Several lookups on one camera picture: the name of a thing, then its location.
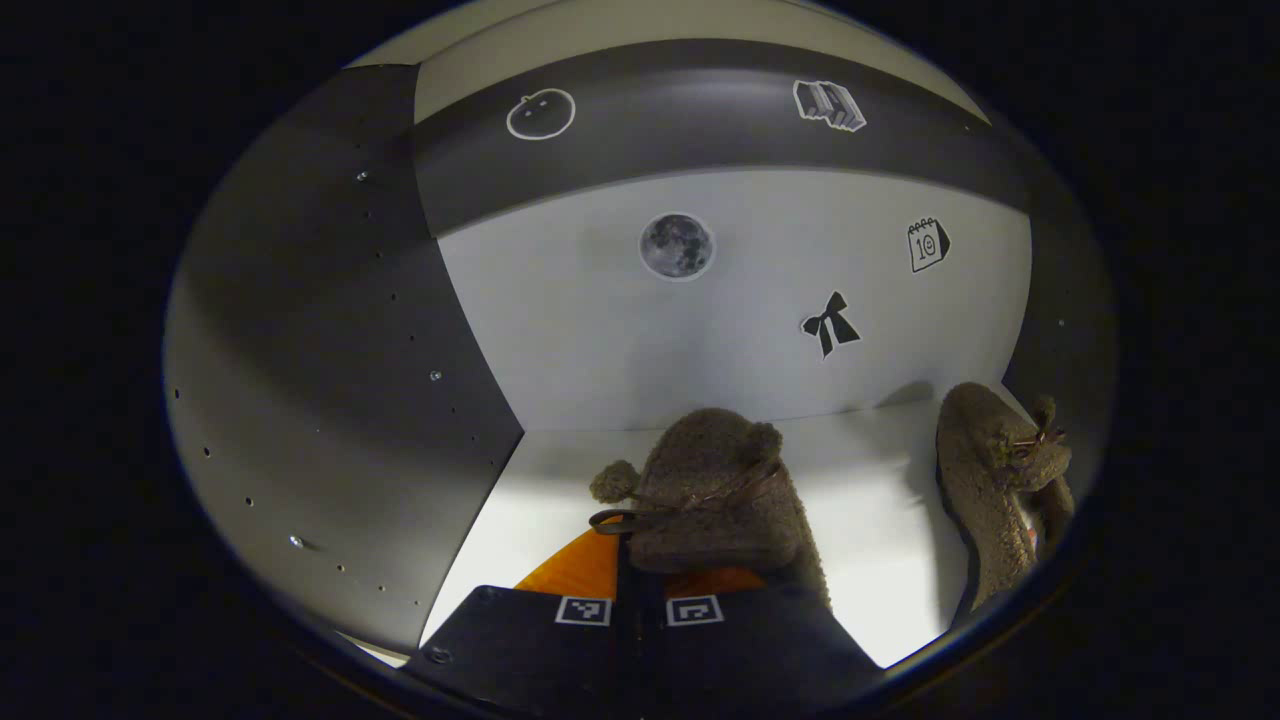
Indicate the white shoe cabinet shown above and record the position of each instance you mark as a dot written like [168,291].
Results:
[320,350]

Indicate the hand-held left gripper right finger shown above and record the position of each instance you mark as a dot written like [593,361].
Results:
[740,640]

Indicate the brown fuzzy shoe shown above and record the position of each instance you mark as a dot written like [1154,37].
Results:
[710,490]
[990,470]

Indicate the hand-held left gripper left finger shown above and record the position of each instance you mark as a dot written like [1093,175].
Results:
[520,640]

